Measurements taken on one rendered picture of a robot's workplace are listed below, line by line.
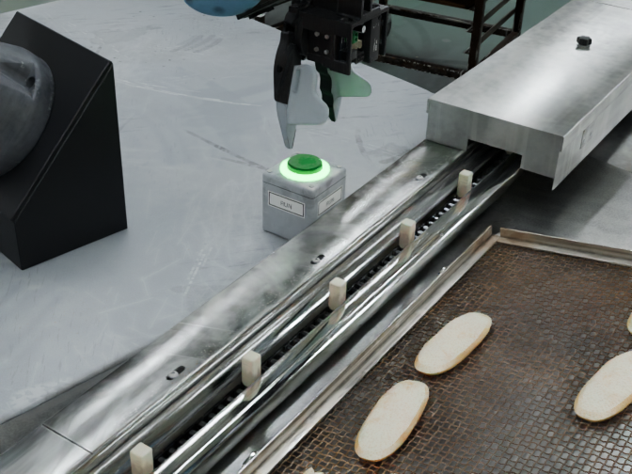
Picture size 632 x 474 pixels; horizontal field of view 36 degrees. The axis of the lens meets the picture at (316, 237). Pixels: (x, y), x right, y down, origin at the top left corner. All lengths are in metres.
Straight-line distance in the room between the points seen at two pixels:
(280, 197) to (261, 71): 0.50
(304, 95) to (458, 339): 0.32
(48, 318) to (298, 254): 0.26
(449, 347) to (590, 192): 0.50
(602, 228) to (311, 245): 0.37
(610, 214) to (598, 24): 0.41
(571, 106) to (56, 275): 0.65
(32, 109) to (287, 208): 0.29
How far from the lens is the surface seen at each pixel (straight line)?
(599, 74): 1.35
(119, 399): 0.82
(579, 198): 1.24
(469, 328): 0.83
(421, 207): 1.11
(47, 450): 0.79
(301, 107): 0.99
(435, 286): 0.90
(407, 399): 0.75
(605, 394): 0.75
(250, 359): 0.84
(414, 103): 1.44
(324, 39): 0.97
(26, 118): 1.04
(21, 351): 0.96
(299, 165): 1.06
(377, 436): 0.72
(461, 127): 1.21
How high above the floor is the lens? 1.40
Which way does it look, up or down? 32 degrees down
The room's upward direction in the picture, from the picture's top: 2 degrees clockwise
